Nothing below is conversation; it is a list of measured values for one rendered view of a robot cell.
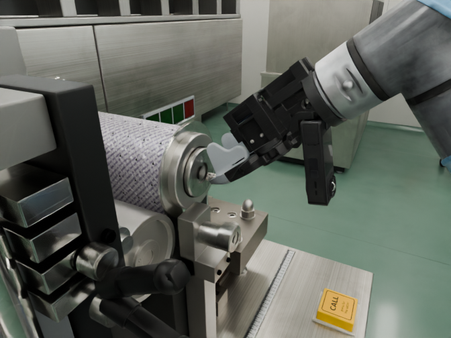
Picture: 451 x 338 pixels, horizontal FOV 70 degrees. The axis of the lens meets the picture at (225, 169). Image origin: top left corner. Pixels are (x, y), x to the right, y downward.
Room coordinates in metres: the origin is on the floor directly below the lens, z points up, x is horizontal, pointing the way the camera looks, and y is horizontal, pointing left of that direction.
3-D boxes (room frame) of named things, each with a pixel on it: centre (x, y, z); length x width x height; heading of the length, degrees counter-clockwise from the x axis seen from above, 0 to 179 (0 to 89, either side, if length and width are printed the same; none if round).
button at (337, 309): (0.47, -0.23, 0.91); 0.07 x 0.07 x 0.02; 63
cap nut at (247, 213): (0.63, -0.05, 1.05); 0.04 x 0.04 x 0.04
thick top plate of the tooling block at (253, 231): (0.67, 0.11, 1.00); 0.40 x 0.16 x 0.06; 63
